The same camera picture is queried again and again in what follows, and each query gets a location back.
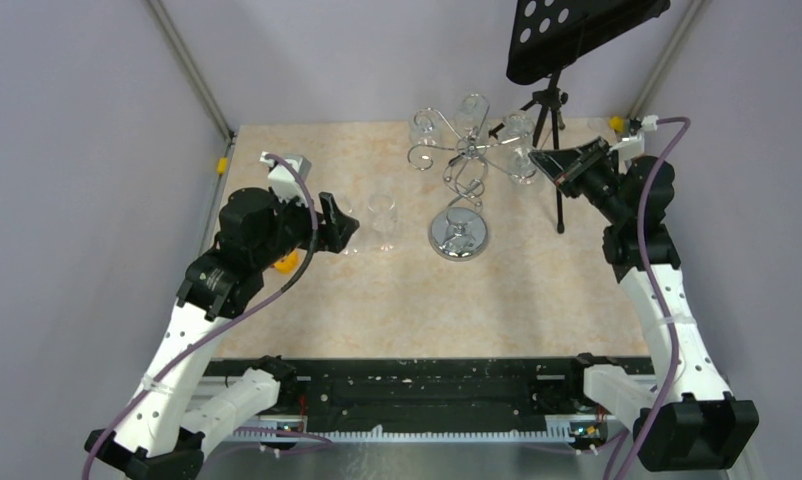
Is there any back left hanging glass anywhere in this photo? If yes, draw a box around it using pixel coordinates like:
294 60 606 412
409 109 442 146

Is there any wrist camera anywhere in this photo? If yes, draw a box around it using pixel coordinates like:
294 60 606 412
260 151 312 205
610 115 659 162

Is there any chrome wine glass rack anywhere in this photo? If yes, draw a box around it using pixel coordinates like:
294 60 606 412
406 108 515 262

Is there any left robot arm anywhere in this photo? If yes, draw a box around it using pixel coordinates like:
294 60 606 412
81 187 360 479

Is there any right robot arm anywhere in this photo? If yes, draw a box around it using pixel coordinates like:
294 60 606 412
529 138 760 472

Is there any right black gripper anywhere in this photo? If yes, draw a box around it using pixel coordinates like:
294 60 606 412
530 137 630 225

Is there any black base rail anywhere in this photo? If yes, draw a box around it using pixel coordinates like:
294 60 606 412
216 356 664 439

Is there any red yellow toy block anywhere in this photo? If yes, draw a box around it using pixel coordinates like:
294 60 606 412
273 250 300 274

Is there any back right hanging glass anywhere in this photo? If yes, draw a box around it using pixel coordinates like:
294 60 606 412
497 110 536 147

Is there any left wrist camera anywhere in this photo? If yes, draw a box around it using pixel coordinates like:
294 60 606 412
260 151 312 205

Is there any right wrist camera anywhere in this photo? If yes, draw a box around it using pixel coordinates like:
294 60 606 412
610 115 659 162

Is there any back centre hanging glass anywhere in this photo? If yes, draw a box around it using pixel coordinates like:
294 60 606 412
453 93 490 137

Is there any yellow corner clip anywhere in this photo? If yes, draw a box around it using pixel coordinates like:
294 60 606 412
608 116 628 134

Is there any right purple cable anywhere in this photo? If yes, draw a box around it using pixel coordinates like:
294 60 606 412
602 117 692 480

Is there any yellow left edge clip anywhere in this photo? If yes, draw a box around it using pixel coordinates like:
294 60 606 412
216 157 228 176

